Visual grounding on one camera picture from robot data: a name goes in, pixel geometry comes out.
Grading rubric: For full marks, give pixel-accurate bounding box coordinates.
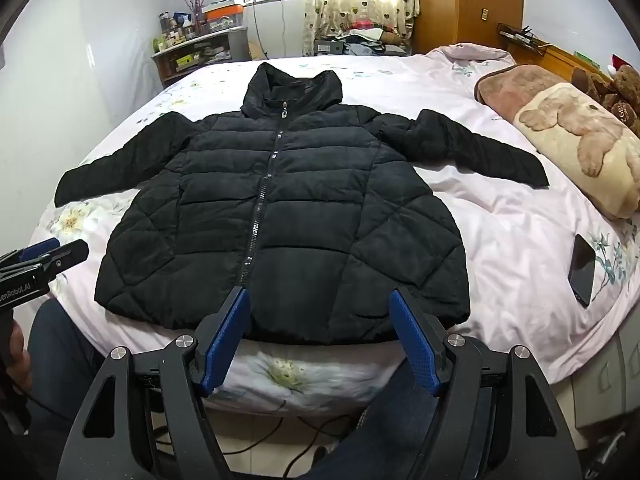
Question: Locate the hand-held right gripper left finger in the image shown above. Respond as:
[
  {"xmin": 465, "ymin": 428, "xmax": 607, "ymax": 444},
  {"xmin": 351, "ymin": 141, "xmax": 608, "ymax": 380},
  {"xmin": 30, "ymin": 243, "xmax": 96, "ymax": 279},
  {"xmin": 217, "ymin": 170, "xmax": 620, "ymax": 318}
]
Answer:
[{"xmin": 57, "ymin": 287, "xmax": 252, "ymax": 480}]

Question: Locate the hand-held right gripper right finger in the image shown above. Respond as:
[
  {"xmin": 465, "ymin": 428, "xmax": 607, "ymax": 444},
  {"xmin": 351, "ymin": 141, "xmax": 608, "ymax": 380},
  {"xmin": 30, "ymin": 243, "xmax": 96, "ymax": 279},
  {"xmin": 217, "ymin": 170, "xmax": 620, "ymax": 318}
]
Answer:
[{"xmin": 389, "ymin": 287, "xmax": 583, "ymax": 480}]

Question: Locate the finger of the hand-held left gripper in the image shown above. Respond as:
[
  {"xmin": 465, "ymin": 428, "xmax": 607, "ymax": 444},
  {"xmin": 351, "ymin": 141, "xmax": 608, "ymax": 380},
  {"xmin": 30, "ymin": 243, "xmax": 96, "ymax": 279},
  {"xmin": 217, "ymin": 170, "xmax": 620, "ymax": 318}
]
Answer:
[
  {"xmin": 31, "ymin": 239, "xmax": 90, "ymax": 276},
  {"xmin": 0, "ymin": 238, "xmax": 62, "ymax": 264}
]

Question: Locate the black puffer jacket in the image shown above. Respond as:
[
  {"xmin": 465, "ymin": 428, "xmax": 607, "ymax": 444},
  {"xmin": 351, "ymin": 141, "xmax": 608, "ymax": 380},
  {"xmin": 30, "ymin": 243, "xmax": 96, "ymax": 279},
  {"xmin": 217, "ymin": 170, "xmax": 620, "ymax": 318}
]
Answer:
[{"xmin": 54, "ymin": 62, "xmax": 550, "ymax": 346}]

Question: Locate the pile of clothes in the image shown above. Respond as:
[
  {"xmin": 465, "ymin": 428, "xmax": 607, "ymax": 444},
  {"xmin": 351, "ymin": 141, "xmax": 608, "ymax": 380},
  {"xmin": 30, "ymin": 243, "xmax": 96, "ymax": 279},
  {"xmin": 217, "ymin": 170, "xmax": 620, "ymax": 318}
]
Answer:
[{"xmin": 315, "ymin": 20, "xmax": 413, "ymax": 58}]

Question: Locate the person's left hand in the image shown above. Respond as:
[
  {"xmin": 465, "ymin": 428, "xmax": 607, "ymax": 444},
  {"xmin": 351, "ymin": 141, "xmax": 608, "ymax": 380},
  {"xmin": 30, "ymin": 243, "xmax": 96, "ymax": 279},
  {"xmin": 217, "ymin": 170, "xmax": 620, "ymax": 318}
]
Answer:
[{"xmin": 10, "ymin": 321, "xmax": 33, "ymax": 377}]

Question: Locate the person's left leg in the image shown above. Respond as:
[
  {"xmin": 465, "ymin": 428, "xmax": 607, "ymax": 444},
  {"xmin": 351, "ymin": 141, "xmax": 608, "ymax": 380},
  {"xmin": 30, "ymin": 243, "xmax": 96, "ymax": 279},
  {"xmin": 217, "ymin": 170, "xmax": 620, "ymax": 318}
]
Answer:
[{"xmin": 25, "ymin": 299, "xmax": 113, "ymax": 428}]

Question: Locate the person's leg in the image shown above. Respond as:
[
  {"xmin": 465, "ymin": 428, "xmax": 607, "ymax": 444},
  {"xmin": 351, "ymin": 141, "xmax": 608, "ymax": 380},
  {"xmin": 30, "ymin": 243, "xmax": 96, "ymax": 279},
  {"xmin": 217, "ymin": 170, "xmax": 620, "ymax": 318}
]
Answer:
[
  {"xmin": 25, "ymin": 299, "xmax": 113, "ymax": 428},
  {"xmin": 300, "ymin": 360, "xmax": 451, "ymax": 480}
]

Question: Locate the person's right leg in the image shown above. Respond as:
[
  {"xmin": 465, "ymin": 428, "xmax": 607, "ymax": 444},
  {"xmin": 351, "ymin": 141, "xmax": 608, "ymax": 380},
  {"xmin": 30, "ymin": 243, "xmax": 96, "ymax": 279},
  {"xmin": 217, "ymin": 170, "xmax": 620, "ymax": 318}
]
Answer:
[{"xmin": 300, "ymin": 360, "xmax": 451, "ymax": 480}]

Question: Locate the pink floral bed sheet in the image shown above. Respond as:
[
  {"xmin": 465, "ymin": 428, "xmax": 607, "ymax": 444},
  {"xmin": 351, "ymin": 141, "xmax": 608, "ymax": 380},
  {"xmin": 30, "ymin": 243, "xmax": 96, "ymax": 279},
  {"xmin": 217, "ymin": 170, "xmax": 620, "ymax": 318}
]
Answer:
[{"xmin": 27, "ymin": 42, "xmax": 640, "ymax": 416}]

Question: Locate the black smartphone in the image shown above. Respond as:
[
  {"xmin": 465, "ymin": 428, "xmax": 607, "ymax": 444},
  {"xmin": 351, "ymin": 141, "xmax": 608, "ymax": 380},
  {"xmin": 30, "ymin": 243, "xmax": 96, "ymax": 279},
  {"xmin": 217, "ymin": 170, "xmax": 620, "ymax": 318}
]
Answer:
[{"xmin": 567, "ymin": 233, "xmax": 597, "ymax": 308}]

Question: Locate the white nightstand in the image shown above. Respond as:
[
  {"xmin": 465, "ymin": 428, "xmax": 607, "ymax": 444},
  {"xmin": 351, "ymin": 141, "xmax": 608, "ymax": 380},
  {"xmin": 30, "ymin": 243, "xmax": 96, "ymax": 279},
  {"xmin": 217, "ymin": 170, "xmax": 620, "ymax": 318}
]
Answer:
[{"xmin": 570, "ymin": 327, "xmax": 640, "ymax": 443}]

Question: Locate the dark wooden shelf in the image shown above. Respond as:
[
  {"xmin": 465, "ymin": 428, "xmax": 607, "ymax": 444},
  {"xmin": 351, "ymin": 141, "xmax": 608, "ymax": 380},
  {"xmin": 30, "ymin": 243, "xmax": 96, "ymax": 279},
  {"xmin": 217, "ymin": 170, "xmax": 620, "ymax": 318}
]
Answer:
[{"xmin": 151, "ymin": 27, "xmax": 248, "ymax": 88}]

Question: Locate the group of bottles and jars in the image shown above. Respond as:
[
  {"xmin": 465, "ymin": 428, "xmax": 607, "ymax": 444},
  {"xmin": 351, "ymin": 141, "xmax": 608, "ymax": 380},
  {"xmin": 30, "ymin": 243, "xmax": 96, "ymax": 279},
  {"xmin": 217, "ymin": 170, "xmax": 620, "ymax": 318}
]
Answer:
[{"xmin": 152, "ymin": 10, "xmax": 207, "ymax": 52}]

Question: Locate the bear print pillow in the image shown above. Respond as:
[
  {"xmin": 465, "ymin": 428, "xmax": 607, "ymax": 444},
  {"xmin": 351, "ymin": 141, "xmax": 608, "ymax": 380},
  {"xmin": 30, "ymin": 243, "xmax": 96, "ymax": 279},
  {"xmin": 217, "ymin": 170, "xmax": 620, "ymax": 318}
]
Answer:
[{"xmin": 512, "ymin": 82, "xmax": 640, "ymax": 220}]

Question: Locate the brown plush pillow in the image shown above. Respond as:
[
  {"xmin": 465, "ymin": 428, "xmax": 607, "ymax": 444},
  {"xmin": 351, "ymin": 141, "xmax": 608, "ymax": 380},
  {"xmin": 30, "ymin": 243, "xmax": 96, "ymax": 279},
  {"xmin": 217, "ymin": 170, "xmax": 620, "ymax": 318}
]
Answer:
[{"xmin": 474, "ymin": 65, "xmax": 566, "ymax": 123}]

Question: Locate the vase with pink branches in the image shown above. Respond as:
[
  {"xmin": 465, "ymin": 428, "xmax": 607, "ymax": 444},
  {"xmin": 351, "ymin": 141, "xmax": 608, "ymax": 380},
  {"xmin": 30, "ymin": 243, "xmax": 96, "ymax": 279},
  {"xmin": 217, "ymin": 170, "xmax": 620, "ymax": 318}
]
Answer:
[{"xmin": 170, "ymin": 0, "xmax": 231, "ymax": 36}]

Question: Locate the orange box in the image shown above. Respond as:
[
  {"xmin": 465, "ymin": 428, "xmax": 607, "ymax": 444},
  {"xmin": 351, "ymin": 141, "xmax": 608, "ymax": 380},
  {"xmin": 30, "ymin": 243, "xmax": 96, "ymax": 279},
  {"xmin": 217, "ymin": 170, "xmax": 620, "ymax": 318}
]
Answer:
[{"xmin": 202, "ymin": 2, "xmax": 246, "ymax": 17}]

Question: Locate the white cabinet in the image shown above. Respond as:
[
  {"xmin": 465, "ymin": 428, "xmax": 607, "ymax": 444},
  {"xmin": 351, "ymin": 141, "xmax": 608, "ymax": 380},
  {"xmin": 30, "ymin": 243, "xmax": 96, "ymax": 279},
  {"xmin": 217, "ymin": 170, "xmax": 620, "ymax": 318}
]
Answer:
[{"xmin": 242, "ymin": 0, "xmax": 308, "ymax": 61}]

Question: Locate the brown and cream pillow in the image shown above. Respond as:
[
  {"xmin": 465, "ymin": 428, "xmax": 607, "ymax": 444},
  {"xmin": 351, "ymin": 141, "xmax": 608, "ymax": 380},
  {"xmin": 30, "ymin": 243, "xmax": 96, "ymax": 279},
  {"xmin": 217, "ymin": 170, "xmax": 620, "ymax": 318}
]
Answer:
[{"xmin": 505, "ymin": 42, "xmax": 616, "ymax": 86}]

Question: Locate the brown teddy bear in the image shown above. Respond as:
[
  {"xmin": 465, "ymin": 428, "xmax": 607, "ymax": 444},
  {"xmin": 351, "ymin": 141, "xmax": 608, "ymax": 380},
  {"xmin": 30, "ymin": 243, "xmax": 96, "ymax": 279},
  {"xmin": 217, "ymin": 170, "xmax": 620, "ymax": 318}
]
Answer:
[{"xmin": 572, "ymin": 65, "xmax": 640, "ymax": 136}]

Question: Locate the wooden wardrobe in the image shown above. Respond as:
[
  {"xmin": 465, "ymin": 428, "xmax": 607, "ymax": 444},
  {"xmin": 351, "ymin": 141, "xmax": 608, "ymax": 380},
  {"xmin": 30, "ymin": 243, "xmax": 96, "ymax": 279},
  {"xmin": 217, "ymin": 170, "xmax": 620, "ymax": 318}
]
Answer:
[{"xmin": 412, "ymin": 0, "xmax": 526, "ymax": 56}]

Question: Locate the red santa hat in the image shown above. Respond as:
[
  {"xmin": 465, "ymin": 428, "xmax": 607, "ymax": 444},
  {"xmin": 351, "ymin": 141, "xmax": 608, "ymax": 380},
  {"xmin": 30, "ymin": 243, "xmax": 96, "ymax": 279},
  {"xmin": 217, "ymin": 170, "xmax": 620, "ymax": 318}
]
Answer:
[{"xmin": 606, "ymin": 54, "xmax": 634, "ymax": 77}]

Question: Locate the black floor cable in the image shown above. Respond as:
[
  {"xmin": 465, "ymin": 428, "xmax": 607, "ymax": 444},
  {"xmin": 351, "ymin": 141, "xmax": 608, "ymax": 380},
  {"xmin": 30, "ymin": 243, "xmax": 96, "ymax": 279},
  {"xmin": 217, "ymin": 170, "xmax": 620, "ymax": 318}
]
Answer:
[{"xmin": 155, "ymin": 410, "xmax": 363, "ymax": 463}]

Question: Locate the black wire basket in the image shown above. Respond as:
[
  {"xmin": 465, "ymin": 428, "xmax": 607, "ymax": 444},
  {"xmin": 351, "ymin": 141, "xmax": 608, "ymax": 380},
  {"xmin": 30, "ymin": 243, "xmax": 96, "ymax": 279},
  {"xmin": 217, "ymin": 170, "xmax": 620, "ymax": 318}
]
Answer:
[{"xmin": 496, "ymin": 22, "xmax": 543, "ymax": 53}]

